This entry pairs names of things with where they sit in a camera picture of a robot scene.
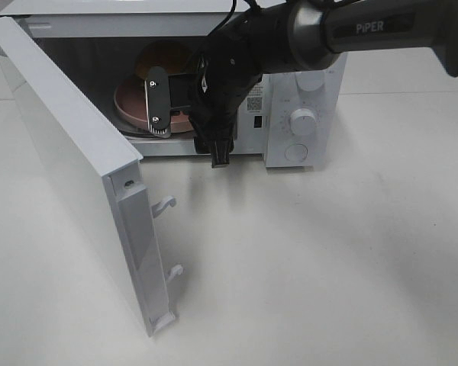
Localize burger with lettuce and cheese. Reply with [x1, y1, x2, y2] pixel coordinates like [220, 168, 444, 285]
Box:
[134, 40, 194, 79]

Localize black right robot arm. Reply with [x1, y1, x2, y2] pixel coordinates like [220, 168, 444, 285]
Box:
[188, 0, 458, 168]

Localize black wrist camera with heatsink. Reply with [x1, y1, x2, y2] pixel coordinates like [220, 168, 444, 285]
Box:
[144, 66, 171, 136]

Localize pink round plate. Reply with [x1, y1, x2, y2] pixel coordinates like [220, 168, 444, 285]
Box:
[114, 75, 193, 133]

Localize round white door button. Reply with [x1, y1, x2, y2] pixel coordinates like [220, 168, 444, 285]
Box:
[285, 143, 308, 163]

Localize upper white microwave knob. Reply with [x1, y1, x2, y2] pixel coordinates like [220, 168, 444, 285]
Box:
[295, 71, 325, 92]

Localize white microwave oven body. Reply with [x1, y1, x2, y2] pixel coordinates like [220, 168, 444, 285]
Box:
[2, 1, 346, 168]

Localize white microwave knob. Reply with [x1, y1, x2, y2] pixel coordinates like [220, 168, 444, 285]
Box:
[289, 108, 317, 136]
[295, 71, 325, 92]

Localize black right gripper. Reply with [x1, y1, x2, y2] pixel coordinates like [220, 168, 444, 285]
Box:
[169, 72, 245, 169]

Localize lower white microwave knob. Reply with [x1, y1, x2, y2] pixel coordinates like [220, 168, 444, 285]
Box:
[289, 108, 317, 136]

